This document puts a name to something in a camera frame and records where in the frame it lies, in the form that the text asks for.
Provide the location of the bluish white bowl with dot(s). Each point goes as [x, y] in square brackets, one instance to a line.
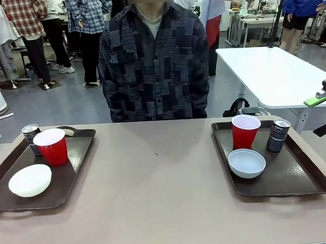
[247, 164]

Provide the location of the person in patchwork dark jacket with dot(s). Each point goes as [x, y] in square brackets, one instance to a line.
[149, 73]

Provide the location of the black vertical pole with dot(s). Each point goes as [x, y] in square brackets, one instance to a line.
[276, 17]

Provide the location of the brown plastic serving tray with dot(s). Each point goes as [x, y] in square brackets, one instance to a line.
[62, 182]
[291, 172]

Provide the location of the white side table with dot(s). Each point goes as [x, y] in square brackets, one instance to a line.
[272, 75]

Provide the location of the bystander in light blue shirt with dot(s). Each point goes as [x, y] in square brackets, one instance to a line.
[214, 29]

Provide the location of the bystander in red plaid shirt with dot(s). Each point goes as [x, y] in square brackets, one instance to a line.
[23, 14]

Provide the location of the red plastic cup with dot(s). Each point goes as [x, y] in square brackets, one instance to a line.
[244, 135]
[53, 152]

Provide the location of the white background desk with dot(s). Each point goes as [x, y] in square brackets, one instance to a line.
[256, 21]

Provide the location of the bystander in blue plaid shirt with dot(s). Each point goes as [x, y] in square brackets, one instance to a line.
[86, 11]

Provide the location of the black drink can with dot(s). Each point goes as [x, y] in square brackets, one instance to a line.
[278, 136]
[29, 134]

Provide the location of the black floor base plate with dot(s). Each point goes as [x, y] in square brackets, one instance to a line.
[49, 84]

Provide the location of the bystander in black trousers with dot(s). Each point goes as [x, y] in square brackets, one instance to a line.
[55, 40]

